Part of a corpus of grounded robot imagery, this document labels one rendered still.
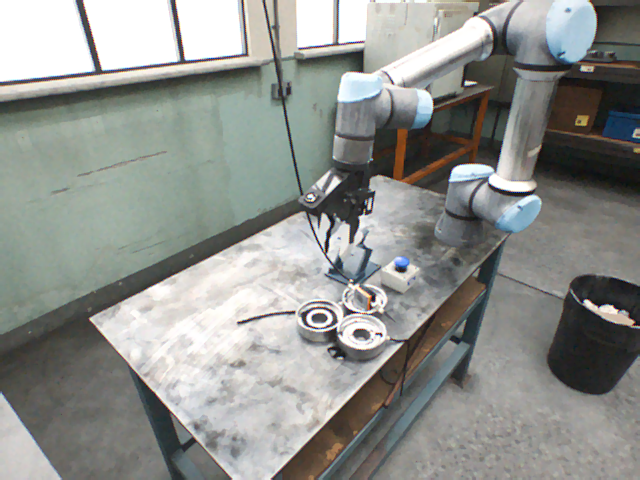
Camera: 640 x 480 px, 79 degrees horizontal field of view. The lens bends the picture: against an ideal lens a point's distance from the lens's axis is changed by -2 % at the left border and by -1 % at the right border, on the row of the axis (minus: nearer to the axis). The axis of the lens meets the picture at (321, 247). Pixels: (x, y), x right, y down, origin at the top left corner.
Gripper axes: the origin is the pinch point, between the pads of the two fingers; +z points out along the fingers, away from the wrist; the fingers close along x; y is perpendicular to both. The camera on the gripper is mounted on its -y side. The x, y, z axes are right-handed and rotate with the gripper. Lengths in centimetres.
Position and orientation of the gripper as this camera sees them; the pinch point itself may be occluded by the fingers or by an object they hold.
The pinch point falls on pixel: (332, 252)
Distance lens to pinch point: 84.4
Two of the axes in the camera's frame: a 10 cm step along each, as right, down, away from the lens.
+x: -7.4, -3.7, 5.7
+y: 6.7, -2.8, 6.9
